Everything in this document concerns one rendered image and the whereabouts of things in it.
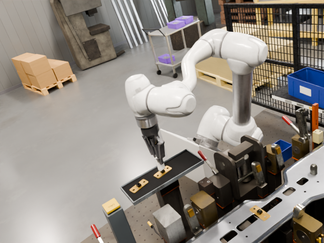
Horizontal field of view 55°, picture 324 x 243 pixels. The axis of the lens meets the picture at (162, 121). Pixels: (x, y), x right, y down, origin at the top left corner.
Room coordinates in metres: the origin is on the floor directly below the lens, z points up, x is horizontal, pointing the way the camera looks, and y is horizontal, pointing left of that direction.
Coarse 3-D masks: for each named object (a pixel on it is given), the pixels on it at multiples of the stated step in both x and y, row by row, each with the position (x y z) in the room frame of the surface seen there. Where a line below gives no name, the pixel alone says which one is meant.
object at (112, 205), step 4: (112, 200) 1.03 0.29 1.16; (104, 204) 1.02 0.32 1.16; (108, 204) 1.01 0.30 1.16; (112, 204) 1.00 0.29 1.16; (116, 204) 1.00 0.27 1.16; (104, 208) 1.00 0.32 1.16; (108, 208) 0.99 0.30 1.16; (112, 208) 0.98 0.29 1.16; (116, 208) 0.98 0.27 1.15; (108, 212) 0.97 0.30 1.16
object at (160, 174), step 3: (165, 168) 1.15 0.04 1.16; (168, 168) 1.14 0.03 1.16; (171, 168) 1.13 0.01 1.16; (159, 171) 1.14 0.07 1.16; (162, 171) 1.12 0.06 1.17; (165, 171) 1.12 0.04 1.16; (168, 171) 1.12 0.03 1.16; (156, 174) 1.12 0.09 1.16; (159, 174) 1.12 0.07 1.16; (162, 174) 1.11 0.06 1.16; (156, 177) 1.10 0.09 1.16; (159, 177) 1.09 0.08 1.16
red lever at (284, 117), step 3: (282, 117) 1.34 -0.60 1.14; (285, 117) 1.32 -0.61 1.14; (285, 120) 1.31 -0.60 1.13; (288, 120) 1.30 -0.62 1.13; (288, 123) 1.30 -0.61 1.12; (291, 123) 1.29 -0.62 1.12; (291, 126) 1.28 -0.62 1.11; (294, 126) 1.28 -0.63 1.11; (294, 129) 1.27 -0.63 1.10; (297, 129) 1.26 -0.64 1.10; (297, 132) 1.25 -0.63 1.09; (306, 138) 1.22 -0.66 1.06
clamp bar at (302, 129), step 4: (300, 108) 1.25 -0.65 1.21; (296, 112) 1.24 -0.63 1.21; (300, 112) 1.24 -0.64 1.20; (304, 112) 1.21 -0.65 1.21; (308, 112) 1.21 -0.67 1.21; (300, 116) 1.23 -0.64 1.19; (304, 116) 1.23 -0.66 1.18; (300, 120) 1.22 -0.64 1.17; (304, 120) 1.23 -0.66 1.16; (300, 124) 1.22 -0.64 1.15; (304, 124) 1.23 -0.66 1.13; (300, 128) 1.22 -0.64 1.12; (304, 128) 1.23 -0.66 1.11; (300, 132) 1.22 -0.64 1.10; (304, 132) 1.23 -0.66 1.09; (300, 136) 1.22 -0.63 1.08; (304, 136) 1.21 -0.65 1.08; (308, 136) 1.22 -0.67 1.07; (308, 140) 1.22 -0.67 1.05
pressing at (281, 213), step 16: (304, 160) 1.14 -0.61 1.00; (320, 160) 1.11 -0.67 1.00; (288, 176) 1.06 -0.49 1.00; (304, 176) 1.04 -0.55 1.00; (320, 176) 1.01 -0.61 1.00; (272, 192) 0.99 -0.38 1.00; (304, 192) 0.95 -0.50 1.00; (320, 192) 0.92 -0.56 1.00; (240, 208) 0.95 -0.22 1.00; (272, 208) 0.91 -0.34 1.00; (288, 208) 0.89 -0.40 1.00; (224, 224) 0.90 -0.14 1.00; (256, 224) 0.85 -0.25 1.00; (272, 224) 0.83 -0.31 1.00; (192, 240) 0.86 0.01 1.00; (208, 240) 0.84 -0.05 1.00; (240, 240) 0.80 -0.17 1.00; (256, 240) 0.79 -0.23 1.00
